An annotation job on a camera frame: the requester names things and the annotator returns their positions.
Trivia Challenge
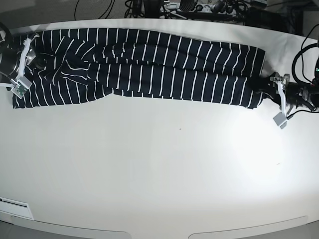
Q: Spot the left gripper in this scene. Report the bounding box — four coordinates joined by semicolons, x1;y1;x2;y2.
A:
254;77;312;105

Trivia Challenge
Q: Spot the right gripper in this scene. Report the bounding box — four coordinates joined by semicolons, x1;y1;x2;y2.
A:
0;48;21;80

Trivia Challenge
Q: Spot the navy white striped T-shirt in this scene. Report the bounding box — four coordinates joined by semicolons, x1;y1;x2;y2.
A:
12;28;266;109

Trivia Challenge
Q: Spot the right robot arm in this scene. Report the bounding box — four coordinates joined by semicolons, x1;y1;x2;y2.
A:
0;23;20;80

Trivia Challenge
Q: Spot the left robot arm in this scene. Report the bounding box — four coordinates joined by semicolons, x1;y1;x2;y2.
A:
248;34;319;119

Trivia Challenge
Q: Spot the white power strip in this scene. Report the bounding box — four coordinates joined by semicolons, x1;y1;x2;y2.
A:
193;3;236;15

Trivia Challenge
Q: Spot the black equipment stand background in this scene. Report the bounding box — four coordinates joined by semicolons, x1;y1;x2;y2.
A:
143;0;164;18

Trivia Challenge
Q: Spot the white label sticker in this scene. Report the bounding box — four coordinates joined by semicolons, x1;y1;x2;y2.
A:
0;197;34;220

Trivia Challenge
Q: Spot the black cable bundle background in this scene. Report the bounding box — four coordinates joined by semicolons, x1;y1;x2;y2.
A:
124;0;145;18

